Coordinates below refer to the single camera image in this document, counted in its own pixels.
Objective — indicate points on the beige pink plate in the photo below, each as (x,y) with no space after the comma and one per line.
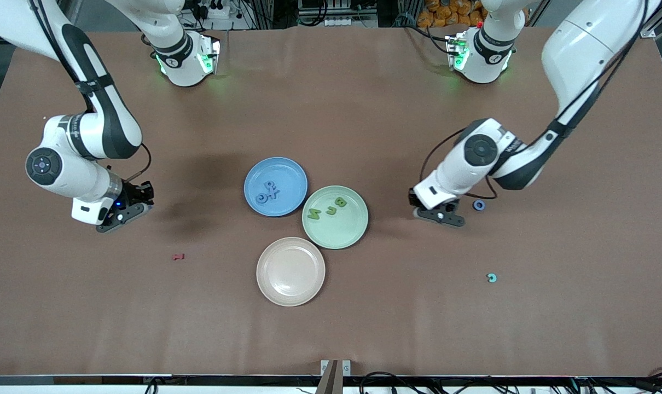
(290,271)

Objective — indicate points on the light green plate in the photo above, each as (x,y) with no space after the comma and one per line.
(336,232)

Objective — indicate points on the aluminium frame profile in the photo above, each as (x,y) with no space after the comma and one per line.
(647,32)

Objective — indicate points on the white power strip with plugs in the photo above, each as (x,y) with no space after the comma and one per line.
(219,12)

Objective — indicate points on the blue letter X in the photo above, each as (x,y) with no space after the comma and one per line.
(274,192)

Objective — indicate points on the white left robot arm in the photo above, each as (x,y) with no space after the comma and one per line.
(457,169)

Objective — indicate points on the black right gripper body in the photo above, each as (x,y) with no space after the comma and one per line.
(134,193)

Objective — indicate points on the pile of orange packets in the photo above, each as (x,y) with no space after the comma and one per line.
(440,13)

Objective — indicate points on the blue letter O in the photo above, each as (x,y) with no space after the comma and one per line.
(474,205)

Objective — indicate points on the green letter M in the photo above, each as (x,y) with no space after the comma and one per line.
(313,213)

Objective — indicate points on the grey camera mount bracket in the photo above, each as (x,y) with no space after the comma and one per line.
(346,368)

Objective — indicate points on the blue plate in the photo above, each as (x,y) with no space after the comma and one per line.
(287,175)

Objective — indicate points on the blue letter G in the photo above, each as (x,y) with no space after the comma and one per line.
(257,197)

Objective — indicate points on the flat white power strip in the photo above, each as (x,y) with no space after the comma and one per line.
(339,23)

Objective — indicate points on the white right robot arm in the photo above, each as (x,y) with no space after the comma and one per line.
(79,175)

